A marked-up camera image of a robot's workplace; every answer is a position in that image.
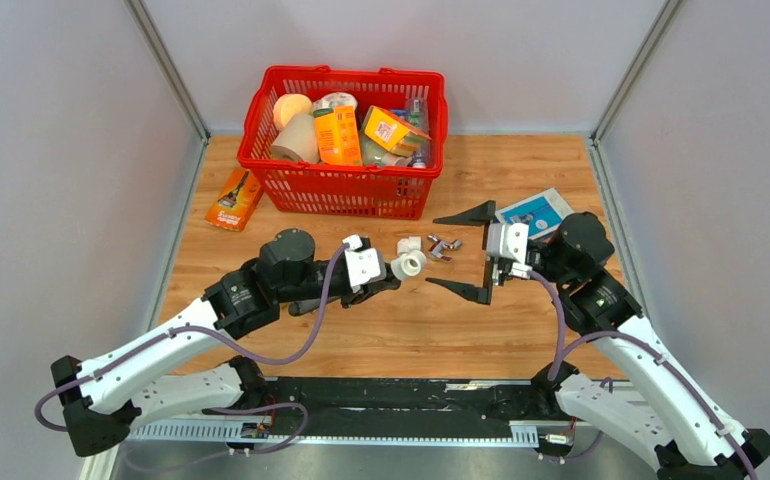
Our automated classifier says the white plastic pipe fitting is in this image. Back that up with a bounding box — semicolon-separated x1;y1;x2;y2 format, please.
390;250;427;281

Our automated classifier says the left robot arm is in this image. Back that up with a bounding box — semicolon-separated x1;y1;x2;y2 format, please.
51;229;423;457

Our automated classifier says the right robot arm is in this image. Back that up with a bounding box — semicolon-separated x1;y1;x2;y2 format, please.
442;201;770;479

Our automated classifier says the white plastic elbow fitting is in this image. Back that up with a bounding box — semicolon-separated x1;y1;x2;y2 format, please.
396;236;422;256

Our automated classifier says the blue white razor box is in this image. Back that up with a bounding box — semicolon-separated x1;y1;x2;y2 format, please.
495;188;574;240

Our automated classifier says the orange yellow tilted box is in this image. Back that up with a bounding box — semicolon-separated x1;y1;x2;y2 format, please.
362;106;431;157

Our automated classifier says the clear plastic bottle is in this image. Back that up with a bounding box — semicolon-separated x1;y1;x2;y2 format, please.
405;97;430;169

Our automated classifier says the red plastic shopping basket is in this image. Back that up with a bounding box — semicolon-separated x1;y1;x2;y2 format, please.
237;66;448;219

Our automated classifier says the orange tall box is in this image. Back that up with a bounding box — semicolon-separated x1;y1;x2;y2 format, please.
313;106;363;166

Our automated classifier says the beige paper roll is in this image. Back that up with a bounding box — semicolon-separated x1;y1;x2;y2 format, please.
270;113;320;164

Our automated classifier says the orange razor box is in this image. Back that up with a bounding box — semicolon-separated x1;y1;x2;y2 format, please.
205;167;263;232

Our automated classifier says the white tape roll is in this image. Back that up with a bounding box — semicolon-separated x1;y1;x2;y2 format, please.
311;92;358;113

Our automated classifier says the orange round sponge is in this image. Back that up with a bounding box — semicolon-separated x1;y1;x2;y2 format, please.
272;93;313;131

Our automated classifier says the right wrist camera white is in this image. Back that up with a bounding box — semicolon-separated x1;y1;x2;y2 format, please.
485;223;530;263

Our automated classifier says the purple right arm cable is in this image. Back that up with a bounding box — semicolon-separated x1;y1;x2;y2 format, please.
529;270;761;480

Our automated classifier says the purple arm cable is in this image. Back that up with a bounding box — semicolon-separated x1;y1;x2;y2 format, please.
33;241;353;473
529;270;761;480

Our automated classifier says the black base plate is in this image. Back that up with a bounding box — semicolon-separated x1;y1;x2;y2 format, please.
244;377;571;439

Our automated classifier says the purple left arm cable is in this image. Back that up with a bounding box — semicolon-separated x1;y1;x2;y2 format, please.
33;241;353;473

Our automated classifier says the white slotted cable duct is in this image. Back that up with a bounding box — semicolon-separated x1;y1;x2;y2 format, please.
126;420;540;448

